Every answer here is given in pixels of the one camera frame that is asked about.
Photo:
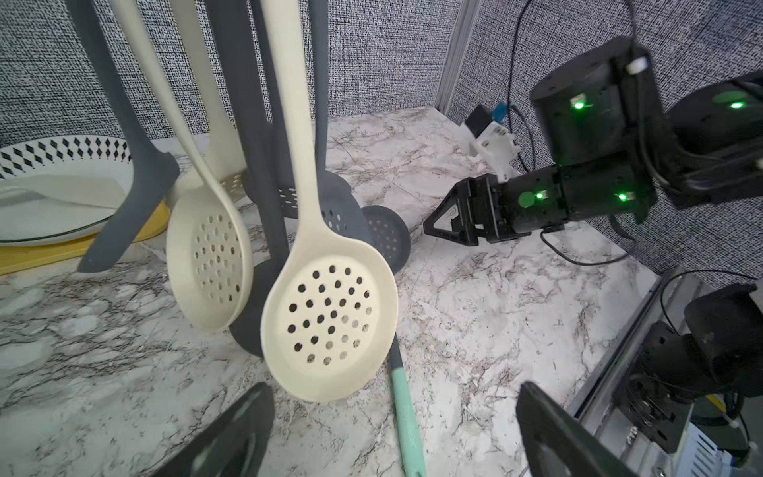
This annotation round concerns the yellow tray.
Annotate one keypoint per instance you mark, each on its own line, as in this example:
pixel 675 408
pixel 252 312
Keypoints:
pixel 27 257

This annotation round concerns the grey skimmer front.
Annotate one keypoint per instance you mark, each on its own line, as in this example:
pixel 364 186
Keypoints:
pixel 154 172

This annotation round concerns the cream slotted spatula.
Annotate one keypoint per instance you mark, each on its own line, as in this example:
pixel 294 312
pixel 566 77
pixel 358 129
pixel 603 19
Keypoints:
pixel 224 156

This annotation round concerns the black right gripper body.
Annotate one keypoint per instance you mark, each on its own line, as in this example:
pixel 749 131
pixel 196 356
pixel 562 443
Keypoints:
pixel 498 212

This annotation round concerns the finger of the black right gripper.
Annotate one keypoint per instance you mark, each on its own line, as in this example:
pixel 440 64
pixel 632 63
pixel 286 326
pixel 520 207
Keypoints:
pixel 453 218

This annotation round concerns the grey utensil rack stand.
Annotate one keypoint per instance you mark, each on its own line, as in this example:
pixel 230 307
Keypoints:
pixel 230 23

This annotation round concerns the grey skimmer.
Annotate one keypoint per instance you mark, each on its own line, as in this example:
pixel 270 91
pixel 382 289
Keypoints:
pixel 340 210
pixel 154 172

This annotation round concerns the grey skimmer lone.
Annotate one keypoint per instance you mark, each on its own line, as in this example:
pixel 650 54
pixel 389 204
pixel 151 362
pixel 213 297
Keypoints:
pixel 391 238

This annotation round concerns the white bowl black rim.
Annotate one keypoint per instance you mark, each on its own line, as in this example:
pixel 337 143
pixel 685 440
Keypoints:
pixel 61 188

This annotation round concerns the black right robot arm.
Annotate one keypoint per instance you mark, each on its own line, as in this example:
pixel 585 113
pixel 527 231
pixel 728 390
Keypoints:
pixel 614 148

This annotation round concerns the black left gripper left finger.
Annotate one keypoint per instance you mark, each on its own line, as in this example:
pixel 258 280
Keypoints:
pixel 234 444

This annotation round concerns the cream skimmer mint handle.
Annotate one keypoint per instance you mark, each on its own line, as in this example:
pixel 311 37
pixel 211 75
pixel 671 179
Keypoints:
pixel 208 251

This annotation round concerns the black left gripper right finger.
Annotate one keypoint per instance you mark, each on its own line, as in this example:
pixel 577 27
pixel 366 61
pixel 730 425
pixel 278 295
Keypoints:
pixel 556 444

